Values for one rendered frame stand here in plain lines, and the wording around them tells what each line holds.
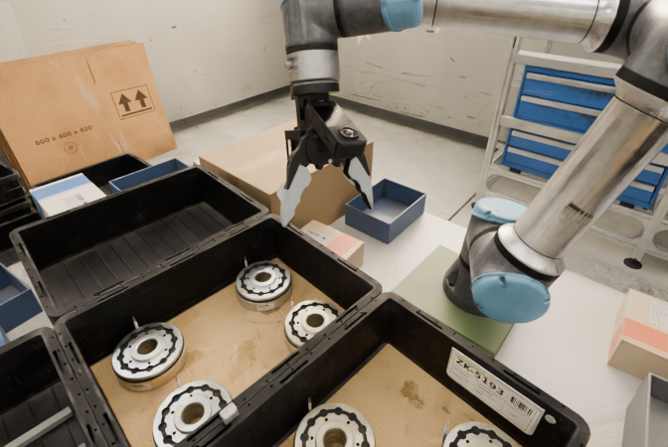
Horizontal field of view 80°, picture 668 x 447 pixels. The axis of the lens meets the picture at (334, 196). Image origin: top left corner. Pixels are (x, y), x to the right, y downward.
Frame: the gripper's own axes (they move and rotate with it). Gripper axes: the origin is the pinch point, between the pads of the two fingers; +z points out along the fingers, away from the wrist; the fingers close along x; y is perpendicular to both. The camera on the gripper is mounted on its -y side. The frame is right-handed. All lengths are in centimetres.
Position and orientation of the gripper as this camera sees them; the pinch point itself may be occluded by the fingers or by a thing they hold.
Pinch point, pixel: (332, 220)
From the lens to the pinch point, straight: 60.1
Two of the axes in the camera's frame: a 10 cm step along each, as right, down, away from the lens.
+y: -4.8, -1.4, 8.7
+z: 0.8, 9.8, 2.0
